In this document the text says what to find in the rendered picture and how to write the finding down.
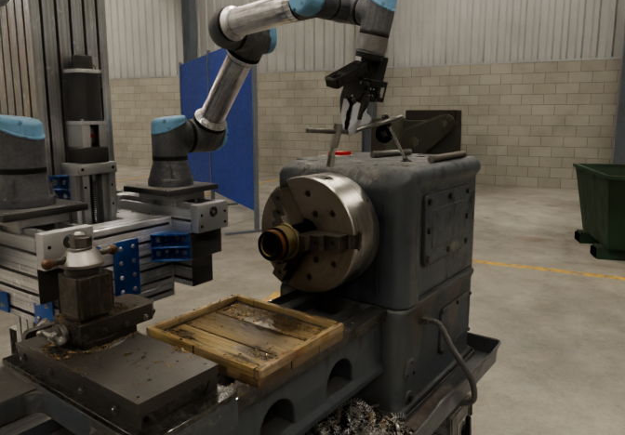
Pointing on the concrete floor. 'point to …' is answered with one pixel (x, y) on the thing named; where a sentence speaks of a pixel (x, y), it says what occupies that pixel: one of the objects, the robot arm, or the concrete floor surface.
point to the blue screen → (195, 90)
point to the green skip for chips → (602, 209)
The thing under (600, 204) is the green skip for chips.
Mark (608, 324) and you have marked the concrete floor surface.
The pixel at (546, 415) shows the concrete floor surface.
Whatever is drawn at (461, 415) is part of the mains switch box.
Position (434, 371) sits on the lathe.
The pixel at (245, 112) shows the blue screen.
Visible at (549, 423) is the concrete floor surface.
